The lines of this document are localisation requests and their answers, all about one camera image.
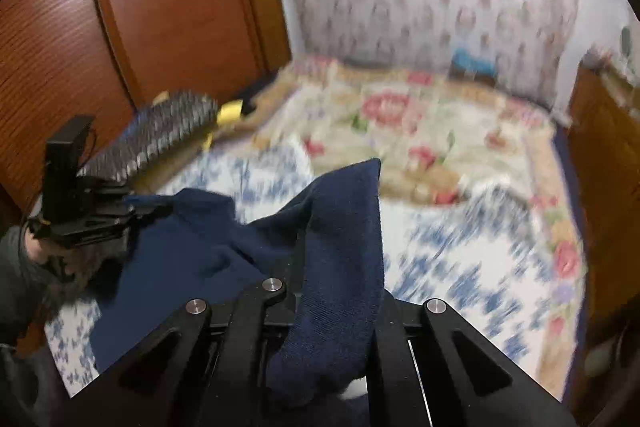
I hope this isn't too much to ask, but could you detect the person's left hand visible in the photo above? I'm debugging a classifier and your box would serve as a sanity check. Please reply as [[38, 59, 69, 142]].
[[25, 227, 126, 295]]

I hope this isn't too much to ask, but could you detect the navy blue printed t-shirt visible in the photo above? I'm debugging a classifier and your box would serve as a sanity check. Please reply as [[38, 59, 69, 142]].
[[90, 158, 387, 409]]

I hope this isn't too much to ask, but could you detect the yellow paper pad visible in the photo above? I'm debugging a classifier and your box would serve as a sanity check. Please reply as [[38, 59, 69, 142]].
[[216, 101, 247, 126]]

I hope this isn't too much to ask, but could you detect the person's left forearm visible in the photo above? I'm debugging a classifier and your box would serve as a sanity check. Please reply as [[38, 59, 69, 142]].
[[0, 226, 53, 350]]

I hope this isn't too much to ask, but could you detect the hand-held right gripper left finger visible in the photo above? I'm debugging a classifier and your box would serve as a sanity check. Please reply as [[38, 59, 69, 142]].
[[65, 229, 313, 427]]

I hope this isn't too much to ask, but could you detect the blue plastic bag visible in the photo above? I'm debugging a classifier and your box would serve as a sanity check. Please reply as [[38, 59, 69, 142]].
[[449, 49, 499, 76]]

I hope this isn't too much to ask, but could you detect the dark medallion patterned pillow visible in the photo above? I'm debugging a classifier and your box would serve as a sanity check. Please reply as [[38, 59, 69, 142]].
[[81, 90, 222, 184]]

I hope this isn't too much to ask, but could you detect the wooden side cabinet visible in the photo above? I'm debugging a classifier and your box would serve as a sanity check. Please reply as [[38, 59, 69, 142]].
[[566, 61, 640, 344]]

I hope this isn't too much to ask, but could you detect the blue floral white sheet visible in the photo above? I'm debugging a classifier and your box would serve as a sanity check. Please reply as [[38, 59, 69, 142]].
[[45, 141, 557, 399]]

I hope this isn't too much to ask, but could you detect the pink floral blanket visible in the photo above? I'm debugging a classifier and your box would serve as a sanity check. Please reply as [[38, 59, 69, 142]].
[[251, 56, 589, 400]]

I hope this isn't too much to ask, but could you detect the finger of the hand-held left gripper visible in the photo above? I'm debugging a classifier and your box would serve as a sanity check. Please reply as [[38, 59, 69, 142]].
[[122, 194, 174, 221]]

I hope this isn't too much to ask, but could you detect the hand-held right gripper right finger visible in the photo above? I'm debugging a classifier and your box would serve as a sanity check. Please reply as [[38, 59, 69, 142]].
[[367, 289, 578, 427]]

